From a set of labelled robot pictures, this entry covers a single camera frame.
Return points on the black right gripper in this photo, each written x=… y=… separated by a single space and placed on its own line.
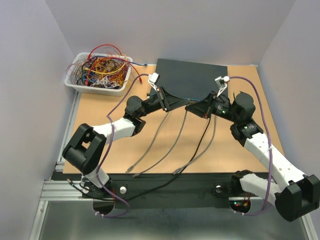
x=202 y=108

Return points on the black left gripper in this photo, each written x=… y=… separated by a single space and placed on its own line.
x=168 y=101

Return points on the teal network switch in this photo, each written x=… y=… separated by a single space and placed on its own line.
x=188 y=80

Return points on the grey ethernet cable short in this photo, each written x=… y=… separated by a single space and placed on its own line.
x=135 y=175

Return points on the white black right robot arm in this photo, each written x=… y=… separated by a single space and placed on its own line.
x=292 y=192

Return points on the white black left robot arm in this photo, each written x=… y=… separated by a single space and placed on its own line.
x=85 y=148

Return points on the white plastic basket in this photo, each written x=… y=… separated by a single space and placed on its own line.
x=97 y=73

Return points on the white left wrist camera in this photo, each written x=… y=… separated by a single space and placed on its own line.
x=152 y=80

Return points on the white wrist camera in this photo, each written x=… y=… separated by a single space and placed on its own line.
x=222 y=83
x=152 y=80

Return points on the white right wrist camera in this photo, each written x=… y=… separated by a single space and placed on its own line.
x=222 y=83

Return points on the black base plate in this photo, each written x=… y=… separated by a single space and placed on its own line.
x=188 y=190

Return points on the aluminium frame rail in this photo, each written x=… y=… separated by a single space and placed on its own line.
x=56 y=190

